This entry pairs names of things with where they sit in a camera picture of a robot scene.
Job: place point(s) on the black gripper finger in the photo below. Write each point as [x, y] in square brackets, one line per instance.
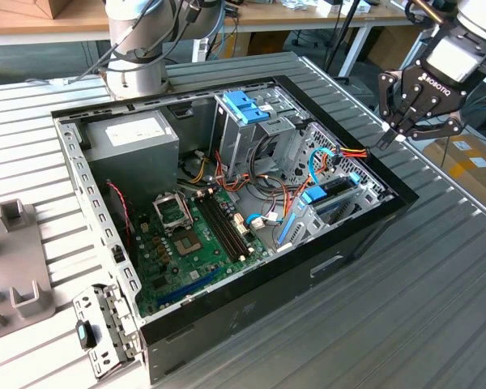
[437, 126]
[386, 101]

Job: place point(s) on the hard disk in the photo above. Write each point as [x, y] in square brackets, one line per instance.
[314, 195]

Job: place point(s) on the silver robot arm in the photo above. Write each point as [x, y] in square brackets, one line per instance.
[137, 79]

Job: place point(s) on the grey metal disk bay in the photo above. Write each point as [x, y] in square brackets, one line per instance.
[308, 231]

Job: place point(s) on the cardboard box with labels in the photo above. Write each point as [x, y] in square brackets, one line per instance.
[470, 170]

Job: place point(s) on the metal slat table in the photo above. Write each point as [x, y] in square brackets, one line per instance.
[414, 50]

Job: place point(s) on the long wooden desk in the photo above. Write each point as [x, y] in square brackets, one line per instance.
[287, 16]

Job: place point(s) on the small brown cardboard box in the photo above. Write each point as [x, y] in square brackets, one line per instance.
[263, 42]

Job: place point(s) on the blue plastic drive latch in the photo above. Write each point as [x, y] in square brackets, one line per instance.
[243, 105]

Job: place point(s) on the silver metal drive cage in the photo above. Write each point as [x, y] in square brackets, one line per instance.
[231, 142]

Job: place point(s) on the black RAM slot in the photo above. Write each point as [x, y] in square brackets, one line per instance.
[231, 225]
[218, 231]

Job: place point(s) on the black open PC case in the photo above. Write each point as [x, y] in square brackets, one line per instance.
[267, 308]

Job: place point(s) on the CPU socket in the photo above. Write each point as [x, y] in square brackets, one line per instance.
[188, 244]

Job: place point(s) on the green motherboard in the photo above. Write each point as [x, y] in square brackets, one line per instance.
[194, 263]

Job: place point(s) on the grey power supply unit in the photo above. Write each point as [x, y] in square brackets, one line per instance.
[133, 162]

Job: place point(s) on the blue expansion slot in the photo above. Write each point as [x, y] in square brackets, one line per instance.
[186, 287]

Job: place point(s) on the black teal latch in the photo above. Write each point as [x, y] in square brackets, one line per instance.
[83, 334]

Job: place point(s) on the grey parts rack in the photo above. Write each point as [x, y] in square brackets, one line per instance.
[16, 259]

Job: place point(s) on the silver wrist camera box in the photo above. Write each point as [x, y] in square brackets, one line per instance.
[453, 61]

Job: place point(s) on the silver hinged slot bracket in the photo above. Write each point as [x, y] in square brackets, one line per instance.
[105, 324]

